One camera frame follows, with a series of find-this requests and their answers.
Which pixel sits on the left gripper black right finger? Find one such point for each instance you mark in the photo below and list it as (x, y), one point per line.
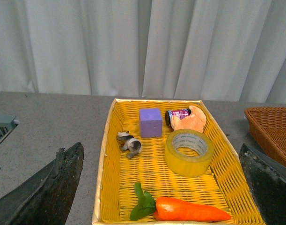
(266, 179)

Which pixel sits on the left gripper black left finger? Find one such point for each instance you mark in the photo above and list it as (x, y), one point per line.
(46, 197)

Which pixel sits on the yellow packing tape roll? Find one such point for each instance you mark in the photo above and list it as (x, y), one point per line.
(188, 153)

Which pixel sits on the brown wicker basket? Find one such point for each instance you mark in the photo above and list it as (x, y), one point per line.
(268, 127)

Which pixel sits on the yellow woven basket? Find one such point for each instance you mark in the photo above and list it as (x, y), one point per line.
(223, 185)

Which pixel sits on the toy croissant bread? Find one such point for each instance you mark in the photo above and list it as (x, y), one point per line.
(195, 121)

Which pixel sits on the orange toy carrot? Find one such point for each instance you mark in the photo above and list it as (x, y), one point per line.
(173, 209)

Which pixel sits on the purple foam cube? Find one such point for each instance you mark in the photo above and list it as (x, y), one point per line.
(150, 122)

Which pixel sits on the white curtain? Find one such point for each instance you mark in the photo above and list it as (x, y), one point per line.
(230, 50)

